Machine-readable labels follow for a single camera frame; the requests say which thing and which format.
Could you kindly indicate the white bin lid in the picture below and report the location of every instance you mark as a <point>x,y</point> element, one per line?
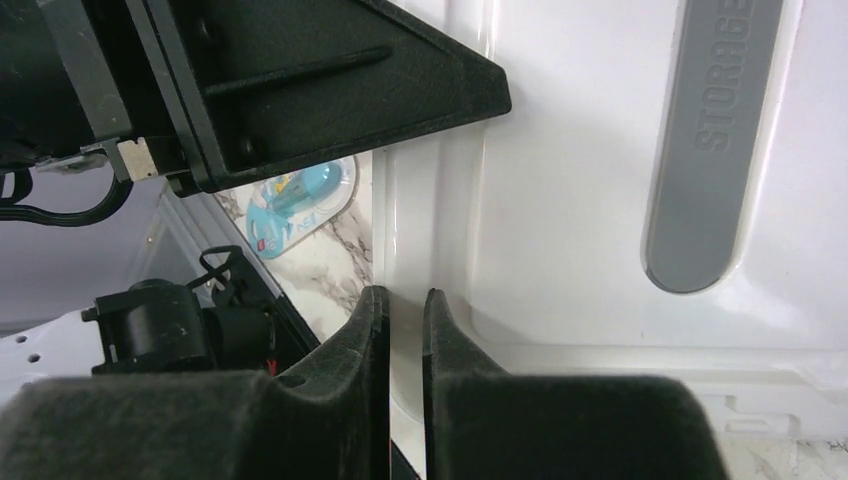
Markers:
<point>668,196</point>

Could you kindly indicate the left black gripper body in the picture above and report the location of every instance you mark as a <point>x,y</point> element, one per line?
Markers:
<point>76,83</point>

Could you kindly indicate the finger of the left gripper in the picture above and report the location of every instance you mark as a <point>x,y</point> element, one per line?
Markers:
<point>256,89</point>

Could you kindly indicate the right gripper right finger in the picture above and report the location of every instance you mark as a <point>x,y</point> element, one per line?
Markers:
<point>482,422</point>

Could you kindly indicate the blue goggles in bag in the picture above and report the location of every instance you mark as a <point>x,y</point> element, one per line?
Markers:
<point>283,210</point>

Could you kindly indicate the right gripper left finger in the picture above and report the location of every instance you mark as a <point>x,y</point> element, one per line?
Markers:
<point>326,417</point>

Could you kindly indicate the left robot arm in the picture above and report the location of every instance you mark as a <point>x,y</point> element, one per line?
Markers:
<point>154,326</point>

